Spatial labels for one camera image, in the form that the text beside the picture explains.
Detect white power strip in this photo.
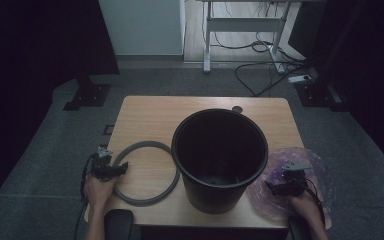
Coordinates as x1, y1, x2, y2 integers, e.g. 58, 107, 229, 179
287, 74, 313, 84

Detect person's right hand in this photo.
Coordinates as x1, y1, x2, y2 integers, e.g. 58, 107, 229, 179
287, 192, 325, 224

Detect white metal desk frame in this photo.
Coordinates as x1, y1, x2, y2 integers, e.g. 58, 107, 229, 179
195, 0, 303, 74

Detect black chair armrest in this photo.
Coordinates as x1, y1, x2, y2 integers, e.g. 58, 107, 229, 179
103, 208, 135, 240

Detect white cabinet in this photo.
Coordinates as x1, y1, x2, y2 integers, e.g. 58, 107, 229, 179
98, 0, 186, 57

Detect purple plastic bag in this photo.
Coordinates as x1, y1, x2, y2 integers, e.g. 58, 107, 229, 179
245, 146, 335, 222

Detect grey plastic ring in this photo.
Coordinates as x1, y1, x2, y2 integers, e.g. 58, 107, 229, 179
112, 140, 181, 207

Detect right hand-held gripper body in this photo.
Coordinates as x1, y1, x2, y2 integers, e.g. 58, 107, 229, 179
280, 161, 314, 198

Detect black stand base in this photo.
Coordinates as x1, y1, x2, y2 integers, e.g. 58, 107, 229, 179
294, 81, 346, 108
62, 75, 112, 112

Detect person's left hand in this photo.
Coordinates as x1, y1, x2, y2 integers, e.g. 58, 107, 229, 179
83, 173, 120, 215

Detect left hand-held gripper cable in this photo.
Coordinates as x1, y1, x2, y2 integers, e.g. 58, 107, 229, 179
73, 153, 100, 240

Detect black plastic trash bin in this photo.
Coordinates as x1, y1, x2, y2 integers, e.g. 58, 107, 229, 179
170, 108, 270, 215

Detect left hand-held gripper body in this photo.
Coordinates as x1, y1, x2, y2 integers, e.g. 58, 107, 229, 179
90, 146, 118, 183

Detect black floor cables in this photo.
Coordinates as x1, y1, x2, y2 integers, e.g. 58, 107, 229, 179
201, 1, 314, 98

